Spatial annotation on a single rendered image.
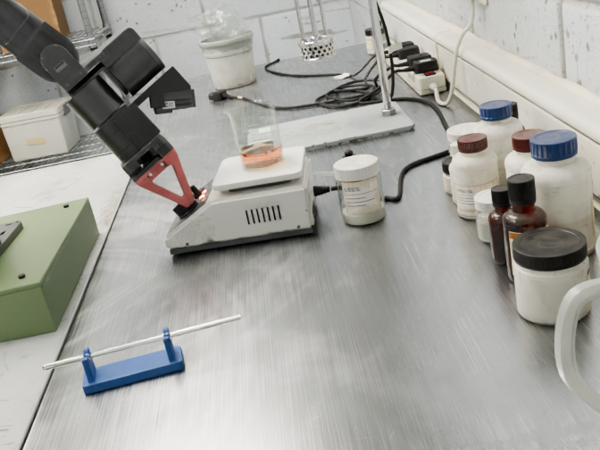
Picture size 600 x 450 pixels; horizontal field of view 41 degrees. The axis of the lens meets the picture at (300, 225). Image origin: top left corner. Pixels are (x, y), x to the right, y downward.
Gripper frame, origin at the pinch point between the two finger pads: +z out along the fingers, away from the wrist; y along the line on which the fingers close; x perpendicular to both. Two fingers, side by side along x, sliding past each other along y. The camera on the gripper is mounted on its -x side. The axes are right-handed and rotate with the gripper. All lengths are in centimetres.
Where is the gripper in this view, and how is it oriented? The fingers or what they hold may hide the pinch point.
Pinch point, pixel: (187, 199)
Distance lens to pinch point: 108.6
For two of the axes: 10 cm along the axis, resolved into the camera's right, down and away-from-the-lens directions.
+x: -7.2, 6.8, -0.8
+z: 6.5, 7.2, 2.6
